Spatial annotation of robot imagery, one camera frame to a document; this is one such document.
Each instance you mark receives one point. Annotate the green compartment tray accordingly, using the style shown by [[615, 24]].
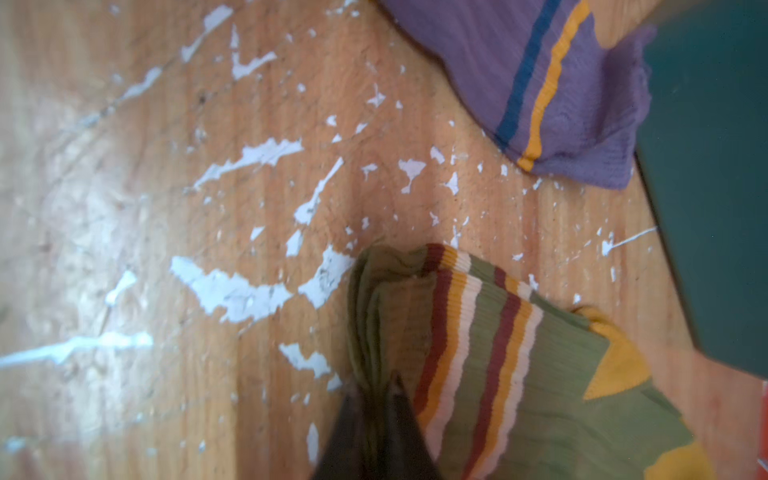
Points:
[[702, 153]]

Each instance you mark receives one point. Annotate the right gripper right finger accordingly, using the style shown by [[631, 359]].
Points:
[[405, 452]]

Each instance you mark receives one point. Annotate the green striped sock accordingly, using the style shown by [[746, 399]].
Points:
[[504, 384]]

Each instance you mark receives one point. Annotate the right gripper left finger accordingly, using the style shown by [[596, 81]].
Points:
[[348, 452]]

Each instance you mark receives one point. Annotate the purple striped sock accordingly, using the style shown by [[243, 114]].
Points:
[[535, 78]]

